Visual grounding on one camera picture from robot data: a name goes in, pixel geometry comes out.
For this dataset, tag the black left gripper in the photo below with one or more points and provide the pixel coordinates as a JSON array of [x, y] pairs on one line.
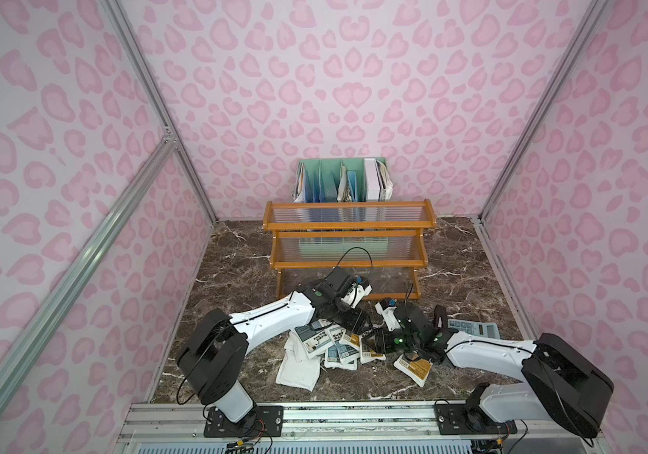
[[352, 316]]

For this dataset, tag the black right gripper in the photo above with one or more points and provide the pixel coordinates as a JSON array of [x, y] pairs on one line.
[[391, 336]]

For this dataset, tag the blue coffee bag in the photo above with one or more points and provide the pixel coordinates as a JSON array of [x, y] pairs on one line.
[[348, 367], [342, 354], [316, 338]]

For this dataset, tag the yellow coffee bag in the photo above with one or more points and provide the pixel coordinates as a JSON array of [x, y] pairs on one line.
[[368, 354], [350, 339], [416, 369]]

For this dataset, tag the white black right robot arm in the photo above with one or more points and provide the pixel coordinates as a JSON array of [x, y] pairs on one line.
[[552, 381]]

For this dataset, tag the orange wooden three-tier shelf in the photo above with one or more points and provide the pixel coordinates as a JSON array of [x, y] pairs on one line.
[[354, 235]]

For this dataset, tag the plain white bag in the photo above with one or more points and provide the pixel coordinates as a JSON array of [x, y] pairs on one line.
[[297, 370]]

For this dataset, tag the light blue calculator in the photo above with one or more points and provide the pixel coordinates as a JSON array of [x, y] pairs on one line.
[[485, 330]]

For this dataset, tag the white binder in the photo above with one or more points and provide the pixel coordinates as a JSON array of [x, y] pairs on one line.
[[373, 183]]

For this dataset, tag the green file organizer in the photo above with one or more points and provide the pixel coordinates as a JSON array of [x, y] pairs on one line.
[[338, 180]]

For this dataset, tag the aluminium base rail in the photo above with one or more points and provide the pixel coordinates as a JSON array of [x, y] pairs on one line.
[[341, 427]]

